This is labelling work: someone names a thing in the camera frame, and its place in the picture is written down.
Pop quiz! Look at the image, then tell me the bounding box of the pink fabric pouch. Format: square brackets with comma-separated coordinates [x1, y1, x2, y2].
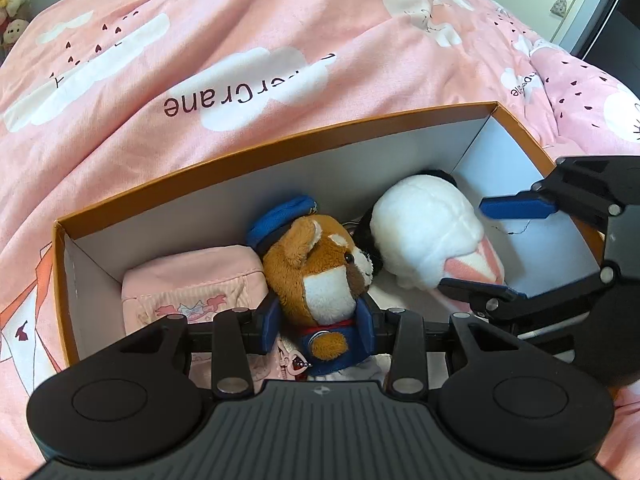
[122, 245, 309, 390]

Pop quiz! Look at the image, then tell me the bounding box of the brown dog plush toy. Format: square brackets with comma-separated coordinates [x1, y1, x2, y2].
[246, 195, 385, 382]

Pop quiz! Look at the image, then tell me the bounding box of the white pink striped plush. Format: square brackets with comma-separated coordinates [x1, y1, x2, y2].
[352, 170, 506, 312]

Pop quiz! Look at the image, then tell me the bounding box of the orange cardboard box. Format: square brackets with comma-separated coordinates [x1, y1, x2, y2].
[52, 100, 606, 369]

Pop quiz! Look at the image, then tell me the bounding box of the pink patterned duvet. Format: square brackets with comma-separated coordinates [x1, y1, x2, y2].
[1, 0, 639, 479]

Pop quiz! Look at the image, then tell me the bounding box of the hanging plush toy column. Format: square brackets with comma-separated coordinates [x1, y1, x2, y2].
[0, 0, 32, 58]

